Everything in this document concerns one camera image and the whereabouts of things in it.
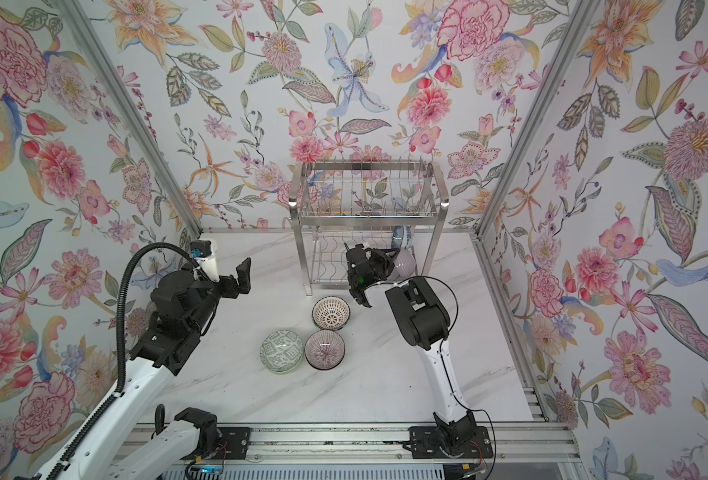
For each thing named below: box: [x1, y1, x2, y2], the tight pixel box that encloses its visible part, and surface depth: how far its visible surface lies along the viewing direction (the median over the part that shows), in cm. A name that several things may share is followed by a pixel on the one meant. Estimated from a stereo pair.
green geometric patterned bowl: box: [259, 329, 304, 375], surface depth 87 cm
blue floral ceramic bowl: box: [391, 224, 412, 250], surface depth 106 cm
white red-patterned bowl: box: [312, 296, 351, 331], surface depth 96 cm
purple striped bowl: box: [304, 329, 346, 371], surface depth 88 cm
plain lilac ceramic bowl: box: [392, 249, 417, 278], surface depth 97 cm
